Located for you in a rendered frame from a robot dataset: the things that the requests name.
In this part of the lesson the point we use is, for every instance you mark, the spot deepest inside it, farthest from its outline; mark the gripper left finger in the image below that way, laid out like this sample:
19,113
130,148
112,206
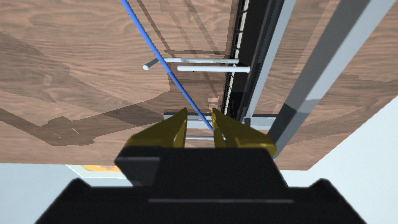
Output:
163,133

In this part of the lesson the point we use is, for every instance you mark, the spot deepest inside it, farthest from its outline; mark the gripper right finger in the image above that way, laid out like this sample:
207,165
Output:
238,134

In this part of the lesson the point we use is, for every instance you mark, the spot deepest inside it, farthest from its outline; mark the blue cable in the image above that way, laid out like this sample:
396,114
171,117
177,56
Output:
162,61

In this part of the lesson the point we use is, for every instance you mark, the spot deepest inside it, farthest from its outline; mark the black patch panel rack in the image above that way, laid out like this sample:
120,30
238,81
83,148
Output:
348,28

